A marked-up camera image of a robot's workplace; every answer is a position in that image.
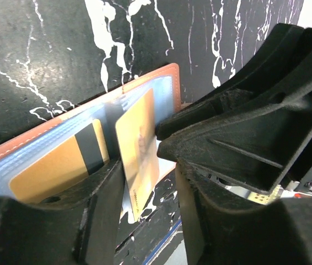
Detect gold credit card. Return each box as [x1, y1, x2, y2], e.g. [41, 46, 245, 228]
[115, 89, 159, 221]

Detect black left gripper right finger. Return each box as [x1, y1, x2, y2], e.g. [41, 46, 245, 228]
[175, 160, 312, 264]

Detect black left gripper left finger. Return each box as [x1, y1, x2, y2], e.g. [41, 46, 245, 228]
[0, 160, 125, 264]

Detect pink leather card holder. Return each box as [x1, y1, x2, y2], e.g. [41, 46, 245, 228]
[0, 63, 181, 197]

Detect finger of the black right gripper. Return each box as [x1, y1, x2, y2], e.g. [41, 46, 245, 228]
[158, 84, 312, 193]
[155, 23, 312, 138]

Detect gold card with stripe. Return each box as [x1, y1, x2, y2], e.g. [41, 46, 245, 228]
[9, 119, 109, 203]

